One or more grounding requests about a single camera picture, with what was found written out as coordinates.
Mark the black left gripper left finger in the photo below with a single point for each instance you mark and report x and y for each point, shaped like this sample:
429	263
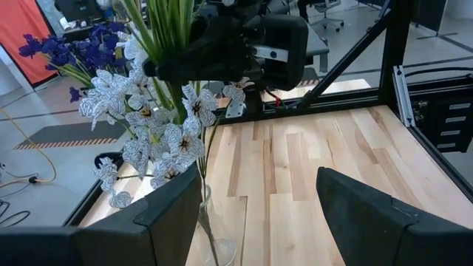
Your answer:
159	232

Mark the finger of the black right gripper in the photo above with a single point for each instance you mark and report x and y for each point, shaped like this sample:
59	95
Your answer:
184	63

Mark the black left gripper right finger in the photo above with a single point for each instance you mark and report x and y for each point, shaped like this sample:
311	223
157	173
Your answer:
366	225

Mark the white artificial flower bunch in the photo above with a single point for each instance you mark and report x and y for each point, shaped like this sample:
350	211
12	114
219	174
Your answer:
170	26
148	147

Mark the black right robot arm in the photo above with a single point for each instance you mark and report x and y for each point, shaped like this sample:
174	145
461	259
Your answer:
255	101

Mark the tall clear glass vase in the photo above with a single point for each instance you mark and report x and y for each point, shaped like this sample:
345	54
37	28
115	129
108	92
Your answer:
218	240

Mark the grey office desk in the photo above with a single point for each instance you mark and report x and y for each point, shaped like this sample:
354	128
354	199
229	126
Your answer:
318	44

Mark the office chair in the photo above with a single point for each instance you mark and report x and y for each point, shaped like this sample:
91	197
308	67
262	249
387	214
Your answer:
329	14

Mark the black drawer cabinet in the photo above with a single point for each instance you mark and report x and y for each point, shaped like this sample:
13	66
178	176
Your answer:
443	122

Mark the hazard striped floor mat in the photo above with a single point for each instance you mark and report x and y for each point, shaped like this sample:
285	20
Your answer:
74	134

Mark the red fabric partition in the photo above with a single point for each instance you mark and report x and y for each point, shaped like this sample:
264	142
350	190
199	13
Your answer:
22	40

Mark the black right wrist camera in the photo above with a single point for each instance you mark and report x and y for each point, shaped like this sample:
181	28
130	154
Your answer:
288	40

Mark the black frame clamp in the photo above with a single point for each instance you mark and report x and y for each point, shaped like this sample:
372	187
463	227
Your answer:
105	157

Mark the silver aluminium bracket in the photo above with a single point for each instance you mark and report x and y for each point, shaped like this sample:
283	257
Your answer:
403	96

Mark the black aluminium table frame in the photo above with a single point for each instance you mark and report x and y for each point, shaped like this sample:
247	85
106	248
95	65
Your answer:
393	44

